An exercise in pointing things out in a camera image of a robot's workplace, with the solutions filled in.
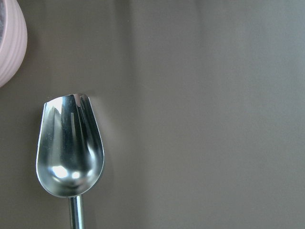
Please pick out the metal ice scoop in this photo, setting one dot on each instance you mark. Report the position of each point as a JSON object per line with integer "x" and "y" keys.
{"x": 70, "y": 154}

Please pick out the pink ribbed bowl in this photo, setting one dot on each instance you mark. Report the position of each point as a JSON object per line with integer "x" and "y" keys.
{"x": 13, "y": 39}

